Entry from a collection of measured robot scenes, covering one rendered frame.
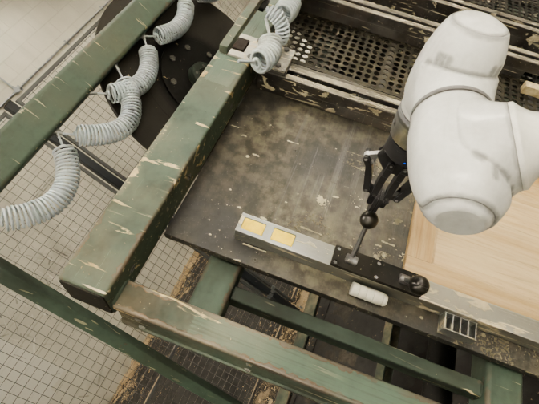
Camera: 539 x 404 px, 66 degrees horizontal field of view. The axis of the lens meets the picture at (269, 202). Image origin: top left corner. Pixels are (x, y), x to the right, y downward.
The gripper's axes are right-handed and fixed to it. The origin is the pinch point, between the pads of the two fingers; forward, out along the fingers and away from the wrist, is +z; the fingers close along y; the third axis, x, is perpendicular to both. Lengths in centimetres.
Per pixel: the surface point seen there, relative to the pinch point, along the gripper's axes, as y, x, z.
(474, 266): -27.9, -3.1, 13.9
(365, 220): 0.9, 4.7, 0.3
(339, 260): 2.4, 9.7, 10.5
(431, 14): -5, -101, 13
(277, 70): 33.2, -35.7, 4.9
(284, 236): 15.4, 8.3, 11.5
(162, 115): 73, -39, 43
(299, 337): -3, -7, 124
